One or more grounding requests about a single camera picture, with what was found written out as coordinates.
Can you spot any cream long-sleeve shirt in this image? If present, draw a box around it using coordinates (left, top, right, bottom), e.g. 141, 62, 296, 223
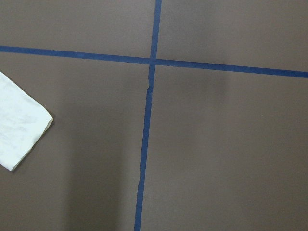
0, 73, 53, 171

